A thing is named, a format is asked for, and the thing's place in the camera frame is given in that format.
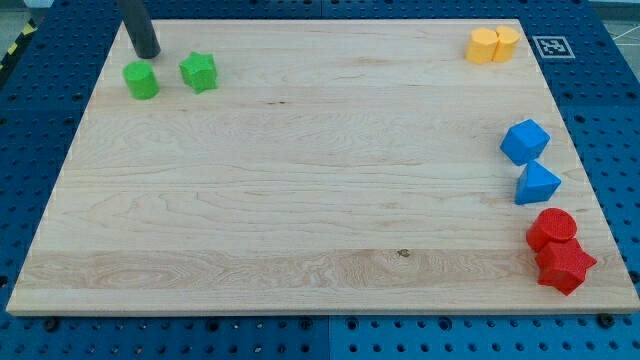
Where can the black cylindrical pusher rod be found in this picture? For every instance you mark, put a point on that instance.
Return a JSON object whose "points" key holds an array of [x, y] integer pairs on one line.
{"points": [[139, 27]]}

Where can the green star block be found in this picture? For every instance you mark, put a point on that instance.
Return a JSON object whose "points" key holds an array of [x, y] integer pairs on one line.
{"points": [[199, 72]]}

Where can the blue cube block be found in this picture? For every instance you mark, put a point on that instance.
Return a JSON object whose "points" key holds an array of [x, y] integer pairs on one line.
{"points": [[524, 142]]}

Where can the red star block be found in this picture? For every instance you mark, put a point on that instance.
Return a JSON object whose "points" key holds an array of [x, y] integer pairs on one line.
{"points": [[563, 266]]}

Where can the green cylinder block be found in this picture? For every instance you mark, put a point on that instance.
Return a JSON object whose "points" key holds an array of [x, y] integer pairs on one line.
{"points": [[140, 80]]}

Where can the black yellow hazard tape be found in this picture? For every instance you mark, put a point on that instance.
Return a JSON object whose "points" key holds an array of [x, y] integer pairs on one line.
{"points": [[19, 45]]}

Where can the light wooden board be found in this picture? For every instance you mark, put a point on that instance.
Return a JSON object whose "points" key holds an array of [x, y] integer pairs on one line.
{"points": [[339, 167]]}

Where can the yellow hexagon block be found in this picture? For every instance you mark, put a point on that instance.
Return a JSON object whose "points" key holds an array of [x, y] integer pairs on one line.
{"points": [[481, 46]]}

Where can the white fiducial marker tag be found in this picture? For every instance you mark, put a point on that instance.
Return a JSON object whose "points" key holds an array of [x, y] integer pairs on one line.
{"points": [[553, 47]]}

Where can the blue triangle block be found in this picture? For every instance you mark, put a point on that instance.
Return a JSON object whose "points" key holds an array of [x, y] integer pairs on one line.
{"points": [[535, 184]]}

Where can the red cylinder block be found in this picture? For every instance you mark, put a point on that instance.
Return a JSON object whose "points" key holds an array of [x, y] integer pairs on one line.
{"points": [[551, 225]]}

